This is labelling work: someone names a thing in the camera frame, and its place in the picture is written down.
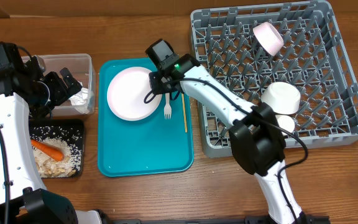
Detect small white cup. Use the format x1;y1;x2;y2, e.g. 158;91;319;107
275;114;295;133

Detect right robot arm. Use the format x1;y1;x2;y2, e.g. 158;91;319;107
144;39;307;223

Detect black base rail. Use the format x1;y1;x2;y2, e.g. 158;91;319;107
96;210;331;224

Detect white plastic spoon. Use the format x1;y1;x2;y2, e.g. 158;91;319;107
164;93;172;119

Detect large white plate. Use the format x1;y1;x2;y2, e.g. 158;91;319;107
106;67;162;121

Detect wooden chopstick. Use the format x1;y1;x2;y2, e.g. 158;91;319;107
181;93;188;133

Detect clear plastic waste bin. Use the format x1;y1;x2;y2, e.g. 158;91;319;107
39;54;96;117

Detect orange carrot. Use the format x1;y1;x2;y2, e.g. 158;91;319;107
31;139;64;161

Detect grey plastic dishwasher rack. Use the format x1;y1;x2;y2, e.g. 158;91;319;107
190;1;358;148

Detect white saucer plate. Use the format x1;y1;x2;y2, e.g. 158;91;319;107
260;82;301;115

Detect white tissue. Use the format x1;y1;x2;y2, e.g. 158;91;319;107
69;87;94;114

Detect black plastic tray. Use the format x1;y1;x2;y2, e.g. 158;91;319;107
29;119;85;179

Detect small white food bowl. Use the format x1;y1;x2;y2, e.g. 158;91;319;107
252;22;284;56

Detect rice food scraps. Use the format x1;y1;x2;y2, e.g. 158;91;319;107
29;126;84;178

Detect teal plastic serving tray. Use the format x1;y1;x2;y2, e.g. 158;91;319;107
98;58;194;177

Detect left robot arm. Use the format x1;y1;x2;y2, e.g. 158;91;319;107
0;42;99;223

